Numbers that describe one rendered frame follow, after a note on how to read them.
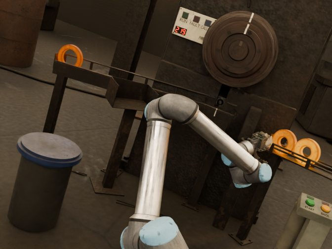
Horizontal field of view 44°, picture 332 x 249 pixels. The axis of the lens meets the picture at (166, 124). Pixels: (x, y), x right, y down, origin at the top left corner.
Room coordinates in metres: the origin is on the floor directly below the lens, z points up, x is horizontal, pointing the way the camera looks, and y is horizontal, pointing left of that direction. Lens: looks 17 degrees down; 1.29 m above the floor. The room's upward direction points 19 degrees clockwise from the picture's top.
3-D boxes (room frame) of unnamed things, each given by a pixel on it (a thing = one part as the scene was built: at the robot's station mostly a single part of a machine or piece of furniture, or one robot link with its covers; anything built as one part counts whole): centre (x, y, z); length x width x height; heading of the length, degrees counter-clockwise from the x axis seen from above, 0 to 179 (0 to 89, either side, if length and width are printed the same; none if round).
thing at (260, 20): (2.67, -0.29, 1.11); 0.47 x 0.06 x 0.47; 81
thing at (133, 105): (2.48, 0.26, 0.36); 0.26 x 0.20 x 0.72; 116
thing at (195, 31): (2.83, 0.03, 1.15); 0.26 x 0.02 x 0.18; 81
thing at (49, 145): (1.89, 0.51, 0.22); 0.32 x 0.32 x 0.43
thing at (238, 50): (2.58, -0.27, 1.11); 0.28 x 0.06 x 0.28; 81
